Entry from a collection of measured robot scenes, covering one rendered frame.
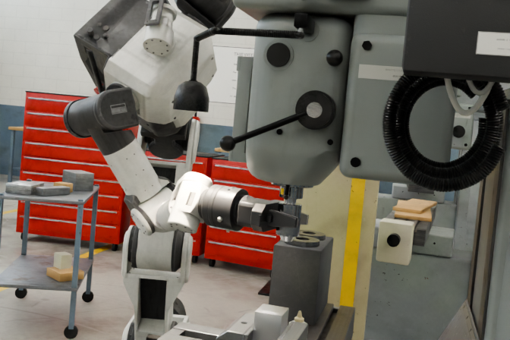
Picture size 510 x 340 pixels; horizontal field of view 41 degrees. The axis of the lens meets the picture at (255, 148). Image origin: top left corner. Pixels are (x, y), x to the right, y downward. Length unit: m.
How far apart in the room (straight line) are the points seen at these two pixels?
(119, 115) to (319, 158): 0.57
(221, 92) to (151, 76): 9.11
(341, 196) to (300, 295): 1.41
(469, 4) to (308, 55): 0.38
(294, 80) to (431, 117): 0.25
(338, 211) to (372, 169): 1.88
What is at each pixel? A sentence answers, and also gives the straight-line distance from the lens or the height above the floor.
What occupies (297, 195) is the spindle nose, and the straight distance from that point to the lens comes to 1.33.
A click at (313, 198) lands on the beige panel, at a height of 1.08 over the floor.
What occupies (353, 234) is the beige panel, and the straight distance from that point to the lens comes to 3.08.
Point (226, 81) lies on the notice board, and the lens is 10.75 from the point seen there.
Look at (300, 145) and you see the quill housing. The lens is 1.24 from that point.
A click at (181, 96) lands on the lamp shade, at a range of 1.36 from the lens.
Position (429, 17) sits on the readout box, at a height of 1.59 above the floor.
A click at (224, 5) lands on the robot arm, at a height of 1.71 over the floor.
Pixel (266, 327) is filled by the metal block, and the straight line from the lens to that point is 1.28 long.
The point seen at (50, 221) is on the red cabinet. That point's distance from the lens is 6.83.
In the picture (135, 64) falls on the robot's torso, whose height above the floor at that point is 1.53.
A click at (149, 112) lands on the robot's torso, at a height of 1.42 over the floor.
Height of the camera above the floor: 1.44
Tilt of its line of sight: 3 degrees down
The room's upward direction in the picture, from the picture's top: 5 degrees clockwise
